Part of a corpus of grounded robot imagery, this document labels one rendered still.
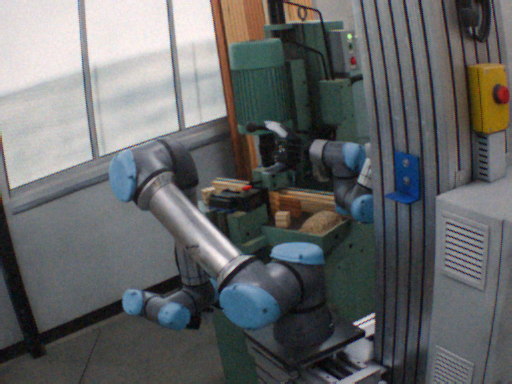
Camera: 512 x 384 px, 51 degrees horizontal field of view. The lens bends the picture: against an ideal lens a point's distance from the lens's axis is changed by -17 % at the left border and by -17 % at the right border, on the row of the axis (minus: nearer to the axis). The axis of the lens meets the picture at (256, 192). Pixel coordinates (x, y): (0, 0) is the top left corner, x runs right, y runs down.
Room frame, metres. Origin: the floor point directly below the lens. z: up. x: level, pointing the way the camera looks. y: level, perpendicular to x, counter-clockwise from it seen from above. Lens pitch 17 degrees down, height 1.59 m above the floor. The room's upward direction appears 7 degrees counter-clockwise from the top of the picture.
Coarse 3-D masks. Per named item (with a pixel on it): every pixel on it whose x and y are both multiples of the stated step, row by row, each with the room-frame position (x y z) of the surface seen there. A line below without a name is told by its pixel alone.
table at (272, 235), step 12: (204, 204) 2.14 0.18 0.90; (264, 228) 1.86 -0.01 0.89; (276, 228) 1.83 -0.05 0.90; (288, 228) 1.81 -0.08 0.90; (300, 228) 1.80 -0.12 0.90; (336, 228) 1.77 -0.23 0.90; (348, 228) 1.82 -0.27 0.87; (252, 240) 1.83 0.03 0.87; (264, 240) 1.84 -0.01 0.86; (276, 240) 1.83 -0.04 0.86; (288, 240) 1.80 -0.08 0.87; (300, 240) 1.77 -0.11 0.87; (312, 240) 1.74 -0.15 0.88; (324, 240) 1.72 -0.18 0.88; (336, 240) 1.77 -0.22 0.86; (252, 252) 1.80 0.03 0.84; (324, 252) 1.72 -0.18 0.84
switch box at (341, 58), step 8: (328, 32) 2.16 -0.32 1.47; (336, 32) 2.14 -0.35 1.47; (344, 32) 2.15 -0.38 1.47; (352, 32) 2.19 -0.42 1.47; (328, 40) 2.17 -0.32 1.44; (336, 40) 2.14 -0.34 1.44; (344, 40) 2.14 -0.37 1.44; (352, 40) 2.18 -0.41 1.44; (336, 48) 2.15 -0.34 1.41; (344, 48) 2.13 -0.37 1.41; (336, 56) 2.15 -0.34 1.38; (344, 56) 2.13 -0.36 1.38; (352, 56) 2.17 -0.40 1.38; (336, 64) 2.15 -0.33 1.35; (344, 64) 2.13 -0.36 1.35; (352, 64) 2.16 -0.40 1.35; (344, 72) 2.13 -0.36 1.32
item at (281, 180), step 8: (256, 168) 2.04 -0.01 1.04; (264, 168) 2.03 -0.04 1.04; (256, 176) 2.02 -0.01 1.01; (264, 176) 1.99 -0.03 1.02; (272, 176) 1.99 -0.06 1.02; (280, 176) 2.02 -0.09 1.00; (288, 176) 2.05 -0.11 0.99; (264, 184) 2.00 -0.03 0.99; (272, 184) 1.99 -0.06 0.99; (280, 184) 2.02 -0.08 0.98
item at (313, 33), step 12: (312, 24) 2.11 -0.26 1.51; (324, 24) 2.16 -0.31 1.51; (336, 24) 2.22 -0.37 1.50; (312, 36) 2.11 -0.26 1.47; (324, 48) 2.15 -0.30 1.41; (312, 60) 2.11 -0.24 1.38; (324, 60) 2.14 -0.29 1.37; (312, 72) 2.12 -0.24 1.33; (336, 72) 2.19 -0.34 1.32; (348, 72) 2.25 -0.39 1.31; (312, 84) 2.12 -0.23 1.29; (336, 132) 2.15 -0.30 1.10; (348, 132) 2.21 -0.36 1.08; (312, 180) 2.15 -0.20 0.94
